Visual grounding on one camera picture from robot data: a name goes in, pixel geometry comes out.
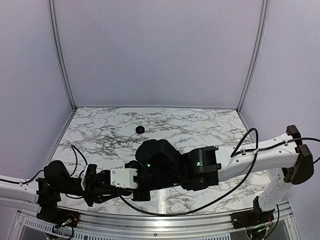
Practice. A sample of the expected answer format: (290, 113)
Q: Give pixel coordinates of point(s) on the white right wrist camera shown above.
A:
(124, 178)

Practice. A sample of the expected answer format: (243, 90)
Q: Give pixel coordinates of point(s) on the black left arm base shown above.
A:
(52, 213)

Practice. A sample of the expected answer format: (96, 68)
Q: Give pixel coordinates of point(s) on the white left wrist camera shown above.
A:
(85, 180)

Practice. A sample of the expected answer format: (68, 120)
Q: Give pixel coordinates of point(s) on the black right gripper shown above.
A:
(146, 198)

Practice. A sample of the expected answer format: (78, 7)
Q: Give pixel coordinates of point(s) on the black round puck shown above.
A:
(139, 129)

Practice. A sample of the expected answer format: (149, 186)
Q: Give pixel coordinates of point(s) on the right aluminium corner post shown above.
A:
(255, 54)

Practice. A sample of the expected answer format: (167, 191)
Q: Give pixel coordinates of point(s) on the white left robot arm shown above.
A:
(56, 181)

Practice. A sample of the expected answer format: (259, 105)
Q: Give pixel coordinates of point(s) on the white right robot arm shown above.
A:
(158, 165)

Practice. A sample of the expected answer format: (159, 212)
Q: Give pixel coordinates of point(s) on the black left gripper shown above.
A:
(95, 188)

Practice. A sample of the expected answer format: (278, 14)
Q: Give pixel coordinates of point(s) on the aluminium corner post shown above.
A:
(255, 54)
(59, 54)

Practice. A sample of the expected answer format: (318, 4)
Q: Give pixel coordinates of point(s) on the left aluminium corner post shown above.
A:
(59, 54)

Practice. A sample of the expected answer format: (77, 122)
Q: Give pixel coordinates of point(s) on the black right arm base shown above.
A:
(252, 217)

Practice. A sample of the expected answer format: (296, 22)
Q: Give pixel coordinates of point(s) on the aluminium front rail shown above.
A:
(100, 226)

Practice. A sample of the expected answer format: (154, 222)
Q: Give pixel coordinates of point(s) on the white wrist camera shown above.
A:
(124, 178)
(85, 180)

